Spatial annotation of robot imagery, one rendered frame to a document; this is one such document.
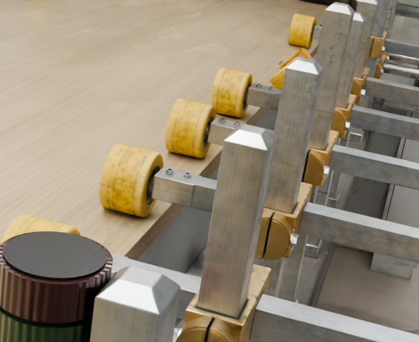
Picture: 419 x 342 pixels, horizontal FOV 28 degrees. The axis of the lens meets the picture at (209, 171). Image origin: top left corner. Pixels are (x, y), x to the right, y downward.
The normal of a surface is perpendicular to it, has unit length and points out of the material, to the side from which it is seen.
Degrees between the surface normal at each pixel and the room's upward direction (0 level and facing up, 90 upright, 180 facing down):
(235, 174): 90
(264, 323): 90
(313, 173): 90
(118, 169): 53
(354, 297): 0
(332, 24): 90
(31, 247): 0
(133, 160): 30
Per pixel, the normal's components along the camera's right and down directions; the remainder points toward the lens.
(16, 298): -0.46, 0.24
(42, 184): 0.15, -0.93
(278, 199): -0.26, 0.29
